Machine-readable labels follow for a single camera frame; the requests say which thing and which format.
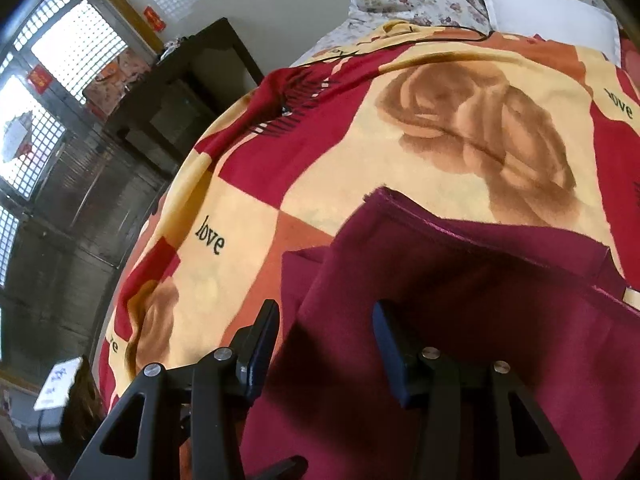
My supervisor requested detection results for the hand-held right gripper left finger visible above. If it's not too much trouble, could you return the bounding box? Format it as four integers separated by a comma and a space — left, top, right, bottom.
67, 299, 308, 480

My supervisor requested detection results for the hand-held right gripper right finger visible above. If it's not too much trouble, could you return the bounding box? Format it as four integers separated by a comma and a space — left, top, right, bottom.
372, 299, 583, 480

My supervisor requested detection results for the maroon fleece garment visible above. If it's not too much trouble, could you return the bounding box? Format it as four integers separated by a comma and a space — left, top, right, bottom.
240, 186, 640, 480

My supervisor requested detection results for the white printed box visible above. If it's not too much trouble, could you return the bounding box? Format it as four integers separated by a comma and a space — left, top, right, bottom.
34, 356, 84, 411

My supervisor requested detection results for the metal door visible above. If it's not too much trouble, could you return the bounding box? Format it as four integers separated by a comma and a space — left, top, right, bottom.
0, 125, 172, 362

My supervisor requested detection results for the rose printed blanket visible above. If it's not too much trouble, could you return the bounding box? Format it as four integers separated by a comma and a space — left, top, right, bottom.
97, 20, 640, 480

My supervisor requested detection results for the dark wooden desk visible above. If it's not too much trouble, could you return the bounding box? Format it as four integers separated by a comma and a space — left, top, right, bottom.
102, 17, 266, 177

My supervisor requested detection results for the orange printed box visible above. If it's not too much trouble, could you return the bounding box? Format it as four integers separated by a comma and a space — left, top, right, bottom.
82, 49, 154, 120

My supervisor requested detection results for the lattice window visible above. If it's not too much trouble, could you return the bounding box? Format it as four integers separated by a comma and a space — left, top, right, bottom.
0, 0, 132, 202

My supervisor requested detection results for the white pillow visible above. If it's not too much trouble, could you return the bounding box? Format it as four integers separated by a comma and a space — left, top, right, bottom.
472, 0, 622, 68

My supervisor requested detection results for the red patterned cushion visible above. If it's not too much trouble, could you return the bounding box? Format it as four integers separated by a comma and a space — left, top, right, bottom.
617, 25, 640, 77

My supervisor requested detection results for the black cable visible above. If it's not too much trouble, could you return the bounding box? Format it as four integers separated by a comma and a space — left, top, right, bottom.
320, 22, 496, 67

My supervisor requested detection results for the red wall paper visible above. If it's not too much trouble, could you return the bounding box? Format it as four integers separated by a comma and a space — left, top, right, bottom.
142, 6, 167, 31

